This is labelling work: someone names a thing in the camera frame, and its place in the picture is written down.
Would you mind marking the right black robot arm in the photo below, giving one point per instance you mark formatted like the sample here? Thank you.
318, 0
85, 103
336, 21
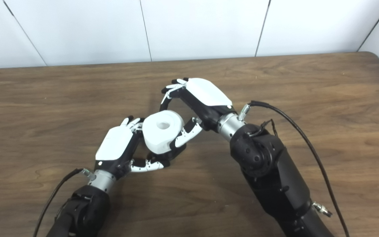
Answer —
275, 177

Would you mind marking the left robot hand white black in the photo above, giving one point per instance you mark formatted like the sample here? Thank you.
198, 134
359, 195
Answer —
113, 144

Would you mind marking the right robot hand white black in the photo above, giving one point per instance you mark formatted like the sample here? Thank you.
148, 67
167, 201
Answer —
206, 97

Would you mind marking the round white plastic piece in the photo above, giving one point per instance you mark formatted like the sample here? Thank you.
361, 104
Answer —
158, 131

